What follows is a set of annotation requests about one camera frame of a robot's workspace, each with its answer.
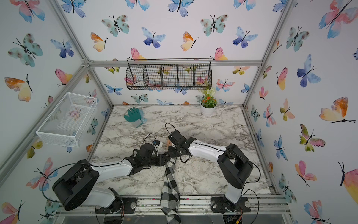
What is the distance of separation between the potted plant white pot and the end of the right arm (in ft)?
1.30

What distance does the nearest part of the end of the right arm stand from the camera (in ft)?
2.10

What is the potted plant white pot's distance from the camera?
3.36 ft
